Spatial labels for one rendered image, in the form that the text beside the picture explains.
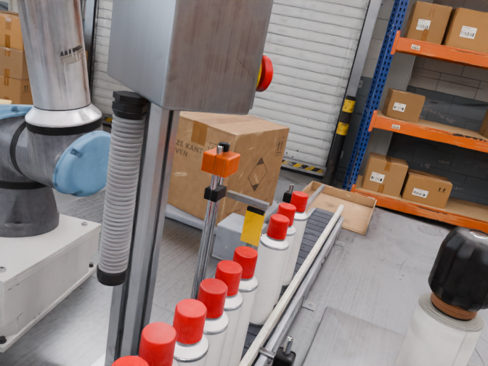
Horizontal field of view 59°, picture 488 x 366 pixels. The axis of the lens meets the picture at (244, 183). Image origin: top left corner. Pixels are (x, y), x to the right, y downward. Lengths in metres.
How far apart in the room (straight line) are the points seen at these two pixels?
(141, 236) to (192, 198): 0.65
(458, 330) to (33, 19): 0.71
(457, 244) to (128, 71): 0.45
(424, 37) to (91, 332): 3.89
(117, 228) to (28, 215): 0.42
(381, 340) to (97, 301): 0.54
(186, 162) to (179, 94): 0.85
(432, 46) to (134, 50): 3.85
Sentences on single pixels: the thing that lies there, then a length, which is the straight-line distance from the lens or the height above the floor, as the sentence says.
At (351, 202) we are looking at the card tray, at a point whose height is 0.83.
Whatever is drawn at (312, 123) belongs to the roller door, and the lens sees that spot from 4.90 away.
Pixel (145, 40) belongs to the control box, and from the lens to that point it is 0.43.
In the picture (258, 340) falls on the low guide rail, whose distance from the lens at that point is 0.72.
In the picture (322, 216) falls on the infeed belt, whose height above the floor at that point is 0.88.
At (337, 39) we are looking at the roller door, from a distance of 4.84.
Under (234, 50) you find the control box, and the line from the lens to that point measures 0.40.
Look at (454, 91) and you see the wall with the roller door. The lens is 5.13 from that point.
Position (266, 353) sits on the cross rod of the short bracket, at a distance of 0.72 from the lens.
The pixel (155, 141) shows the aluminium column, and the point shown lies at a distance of 0.55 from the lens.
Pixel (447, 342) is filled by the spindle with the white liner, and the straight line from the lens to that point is 0.65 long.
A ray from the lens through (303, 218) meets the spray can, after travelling 0.87.
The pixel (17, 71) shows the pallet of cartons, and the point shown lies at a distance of 4.29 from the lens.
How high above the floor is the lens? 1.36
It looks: 18 degrees down
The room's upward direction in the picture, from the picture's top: 11 degrees clockwise
